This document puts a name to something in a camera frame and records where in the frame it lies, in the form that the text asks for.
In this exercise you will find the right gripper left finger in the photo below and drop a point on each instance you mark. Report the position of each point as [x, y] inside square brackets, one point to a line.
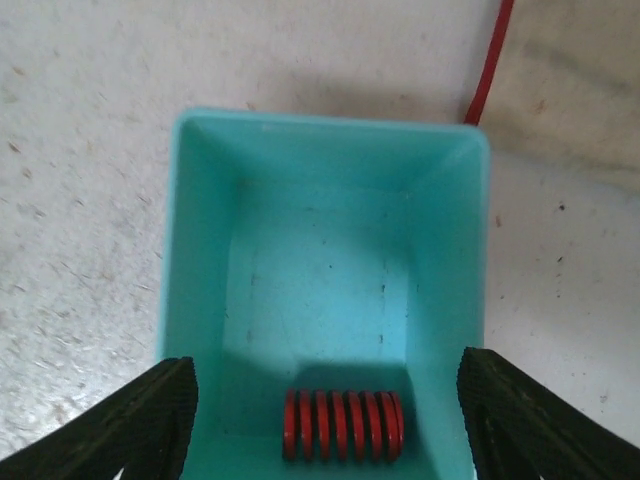
[141, 431]

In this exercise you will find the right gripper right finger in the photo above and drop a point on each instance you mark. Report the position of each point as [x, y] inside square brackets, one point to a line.
[519, 429]

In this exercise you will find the blue plastic tray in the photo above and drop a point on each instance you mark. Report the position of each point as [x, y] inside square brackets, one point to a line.
[323, 253]

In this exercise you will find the beige work glove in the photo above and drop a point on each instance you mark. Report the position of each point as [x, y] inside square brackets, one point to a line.
[560, 84]

